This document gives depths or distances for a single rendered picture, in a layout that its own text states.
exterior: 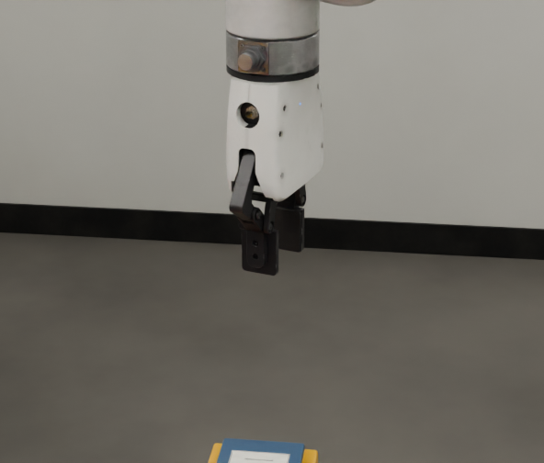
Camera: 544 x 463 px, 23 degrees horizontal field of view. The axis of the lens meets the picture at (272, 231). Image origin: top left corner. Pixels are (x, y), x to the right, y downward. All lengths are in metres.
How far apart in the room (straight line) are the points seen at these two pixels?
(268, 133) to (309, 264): 3.46
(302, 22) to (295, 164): 0.12
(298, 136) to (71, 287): 3.33
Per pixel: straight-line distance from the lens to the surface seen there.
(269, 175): 1.06
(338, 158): 4.51
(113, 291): 4.33
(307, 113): 1.09
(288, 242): 1.16
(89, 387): 3.78
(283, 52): 1.05
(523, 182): 4.53
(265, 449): 1.63
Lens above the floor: 1.83
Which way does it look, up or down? 23 degrees down
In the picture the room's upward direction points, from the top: straight up
